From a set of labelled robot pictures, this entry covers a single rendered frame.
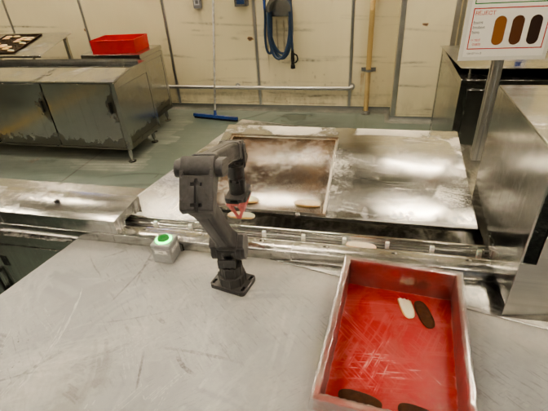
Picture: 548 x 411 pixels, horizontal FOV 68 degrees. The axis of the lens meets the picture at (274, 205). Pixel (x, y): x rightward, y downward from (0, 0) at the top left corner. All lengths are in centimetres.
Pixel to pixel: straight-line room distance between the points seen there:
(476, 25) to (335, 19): 310
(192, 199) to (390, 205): 83
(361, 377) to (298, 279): 38
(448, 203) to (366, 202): 28
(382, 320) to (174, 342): 57
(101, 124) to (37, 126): 73
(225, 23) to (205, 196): 435
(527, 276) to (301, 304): 59
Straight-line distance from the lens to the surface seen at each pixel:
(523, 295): 126
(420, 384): 109
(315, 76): 501
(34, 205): 181
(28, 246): 191
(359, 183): 160
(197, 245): 143
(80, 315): 137
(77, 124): 435
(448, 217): 151
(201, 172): 89
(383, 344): 114
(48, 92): 440
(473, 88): 293
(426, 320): 121
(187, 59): 542
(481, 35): 191
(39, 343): 134
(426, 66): 467
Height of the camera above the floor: 170
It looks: 32 degrees down
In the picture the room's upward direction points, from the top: 4 degrees counter-clockwise
